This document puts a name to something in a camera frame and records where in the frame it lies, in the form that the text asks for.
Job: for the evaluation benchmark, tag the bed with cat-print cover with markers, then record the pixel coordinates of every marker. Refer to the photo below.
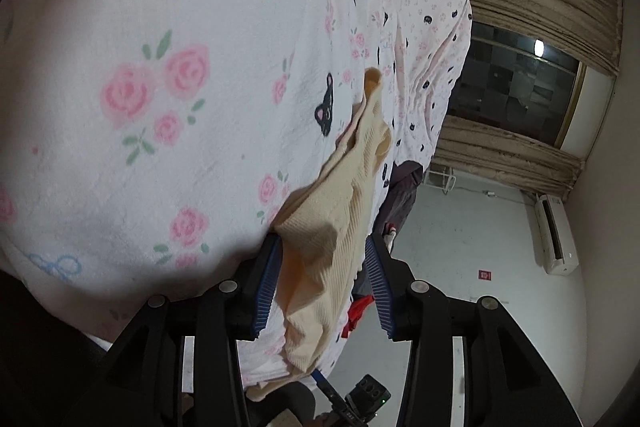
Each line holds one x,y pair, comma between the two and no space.
150,7

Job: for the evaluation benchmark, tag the white air conditioner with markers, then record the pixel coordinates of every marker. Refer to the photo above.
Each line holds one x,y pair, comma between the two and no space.
555,232

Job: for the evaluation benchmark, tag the grey striped jacket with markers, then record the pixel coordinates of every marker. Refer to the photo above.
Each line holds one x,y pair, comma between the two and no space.
400,192

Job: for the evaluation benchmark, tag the beige knit garment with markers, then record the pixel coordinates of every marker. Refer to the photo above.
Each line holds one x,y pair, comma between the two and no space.
325,232

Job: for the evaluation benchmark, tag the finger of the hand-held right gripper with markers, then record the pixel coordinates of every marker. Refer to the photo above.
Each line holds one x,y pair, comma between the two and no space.
326,388

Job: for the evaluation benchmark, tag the dark glass window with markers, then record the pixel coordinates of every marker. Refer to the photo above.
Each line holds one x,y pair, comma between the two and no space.
515,82

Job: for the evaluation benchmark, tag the beige curtain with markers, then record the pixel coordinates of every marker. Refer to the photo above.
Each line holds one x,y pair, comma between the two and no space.
540,2
500,152

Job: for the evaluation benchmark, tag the red wall sign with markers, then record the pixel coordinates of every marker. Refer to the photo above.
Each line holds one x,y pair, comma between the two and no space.
484,275

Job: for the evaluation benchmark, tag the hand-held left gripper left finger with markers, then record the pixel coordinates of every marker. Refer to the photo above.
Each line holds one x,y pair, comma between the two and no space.
267,287

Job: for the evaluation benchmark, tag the white shelf rack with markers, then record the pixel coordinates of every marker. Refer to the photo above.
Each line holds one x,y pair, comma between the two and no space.
440,179

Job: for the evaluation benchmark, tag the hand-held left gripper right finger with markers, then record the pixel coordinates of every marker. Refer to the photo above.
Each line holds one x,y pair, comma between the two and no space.
379,287

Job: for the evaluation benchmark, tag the red and white jacket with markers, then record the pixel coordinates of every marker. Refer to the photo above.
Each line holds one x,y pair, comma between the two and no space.
360,312

